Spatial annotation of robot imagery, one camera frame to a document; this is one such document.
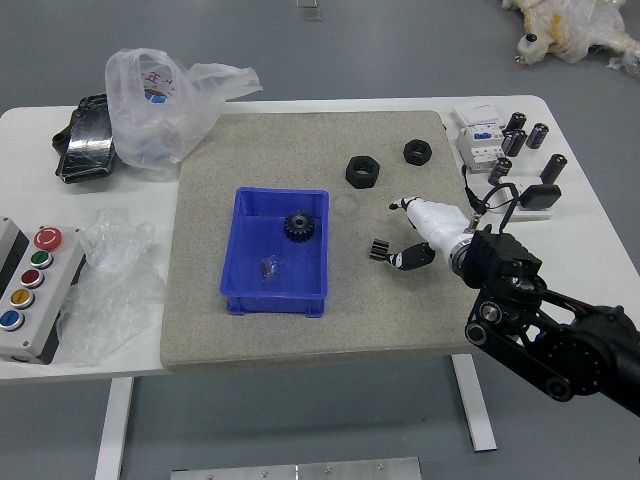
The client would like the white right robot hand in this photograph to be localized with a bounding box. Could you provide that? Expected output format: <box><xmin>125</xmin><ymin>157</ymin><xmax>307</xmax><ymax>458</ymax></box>
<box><xmin>388</xmin><ymin>196</ymin><xmax>475</xmax><ymax>272</ymax></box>

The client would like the big black gear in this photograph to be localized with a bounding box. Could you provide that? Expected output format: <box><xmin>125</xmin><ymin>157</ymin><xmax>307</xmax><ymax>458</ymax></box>
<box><xmin>283</xmin><ymin>209</ymin><xmax>315</xmax><ymax>245</ymax></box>

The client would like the small black hex nut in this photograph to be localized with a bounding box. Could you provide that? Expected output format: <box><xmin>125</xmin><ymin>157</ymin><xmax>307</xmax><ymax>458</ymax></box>
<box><xmin>402</xmin><ymin>139</ymin><xmax>433</xmax><ymax>165</ymax></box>

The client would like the big black hex nut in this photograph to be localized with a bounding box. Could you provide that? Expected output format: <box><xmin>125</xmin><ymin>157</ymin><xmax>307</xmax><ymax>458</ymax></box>
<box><xmin>344</xmin><ymin>154</ymin><xmax>382</xmax><ymax>190</ymax></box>

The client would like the blue plastic box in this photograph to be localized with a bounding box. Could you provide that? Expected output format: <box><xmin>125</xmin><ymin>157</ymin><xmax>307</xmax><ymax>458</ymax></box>
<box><xmin>219</xmin><ymin>186</ymin><xmax>331</xmax><ymax>320</ymax></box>

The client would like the grey push-button control box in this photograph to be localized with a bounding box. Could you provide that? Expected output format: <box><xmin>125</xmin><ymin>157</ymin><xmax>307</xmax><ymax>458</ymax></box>
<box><xmin>0</xmin><ymin>216</ymin><xmax>87</xmax><ymax>366</ymax></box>

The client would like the white circuit breaker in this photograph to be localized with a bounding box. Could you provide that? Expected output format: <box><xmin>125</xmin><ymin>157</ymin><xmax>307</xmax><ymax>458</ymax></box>
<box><xmin>452</xmin><ymin>103</ymin><xmax>506</xmax><ymax>174</ymax></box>

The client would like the grey-brown table mat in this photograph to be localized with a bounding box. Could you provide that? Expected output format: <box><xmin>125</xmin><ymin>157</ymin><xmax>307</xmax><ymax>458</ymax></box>
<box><xmin>158</xmin><ymin>109</ymin><xmax>514</xmax><ymax>374</ymax></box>

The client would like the small clear screw bag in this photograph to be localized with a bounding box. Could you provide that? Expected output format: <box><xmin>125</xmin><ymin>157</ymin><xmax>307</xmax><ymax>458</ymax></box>
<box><xmin>258</xmin><ymin>254</ymin><xmax>281</xmax><ymax>281</ymax></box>

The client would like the white table leg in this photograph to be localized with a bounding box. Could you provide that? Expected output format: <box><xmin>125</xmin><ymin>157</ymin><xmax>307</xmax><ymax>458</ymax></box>
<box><xmin>93</xmin><ymin>375</ymin><xmax>135</xmax><ymax>480</ymax></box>
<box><xmin>449</xmin><ymin>353</ymin><xmax>499</xmax><ymax>453</ymax></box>

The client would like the plastic-wrapped plush toy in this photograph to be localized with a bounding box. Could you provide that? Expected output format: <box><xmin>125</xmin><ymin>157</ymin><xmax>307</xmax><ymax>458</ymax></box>
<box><xmin>501</xmin><ymin>0</ymin><xmax>640</xmax><ymax>76</ymax></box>

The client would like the small metal floor plate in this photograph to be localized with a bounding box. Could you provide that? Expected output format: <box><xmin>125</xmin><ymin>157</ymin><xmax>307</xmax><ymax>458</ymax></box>
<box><xmin>295</xmin><ymin>0</ymin><xmax>324</xmax><ymax>22</ymax></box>

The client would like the white plastic shopping bag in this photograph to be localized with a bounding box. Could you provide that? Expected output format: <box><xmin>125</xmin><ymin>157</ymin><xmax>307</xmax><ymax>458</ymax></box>
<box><xmin>103</xmin><ymin>47</ymin><xmax>265</xmax><ymax>182</ymax></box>

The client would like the clear crumpled plastic wrap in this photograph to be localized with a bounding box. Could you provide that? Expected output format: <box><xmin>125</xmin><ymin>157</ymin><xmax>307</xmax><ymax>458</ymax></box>
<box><xmin>55</xmin><ymin>207</ymin><xmax>169</xmax><ymax>366</ymax></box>

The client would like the black wrapped plastic tray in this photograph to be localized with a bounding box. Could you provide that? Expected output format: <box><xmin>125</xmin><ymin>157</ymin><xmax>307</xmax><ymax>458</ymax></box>
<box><xmin>49</xmin><ymin>93</ymin><xmax>119</xmax><ymax>185</ymax></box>

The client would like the white wall socket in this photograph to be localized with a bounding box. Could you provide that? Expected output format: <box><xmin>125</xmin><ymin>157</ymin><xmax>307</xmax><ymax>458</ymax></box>
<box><xmin>509</xmin><ymin>174</ymin><xmax>555</xmax><ymax>222</ymax></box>

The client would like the black plug with cord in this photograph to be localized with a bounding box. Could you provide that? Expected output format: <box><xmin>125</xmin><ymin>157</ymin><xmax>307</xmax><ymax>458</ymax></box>
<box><xmin>460</xmin><ymin>164</ymin><xmax>562</xmax><ymax>224</ymax></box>

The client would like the grey metal base plate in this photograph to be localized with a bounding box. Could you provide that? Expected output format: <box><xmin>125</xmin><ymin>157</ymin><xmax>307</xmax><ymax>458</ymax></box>
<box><xmin>169</xmin><ymin>456</ymin><xmax>424</xmax><ymax>480</ymax></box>

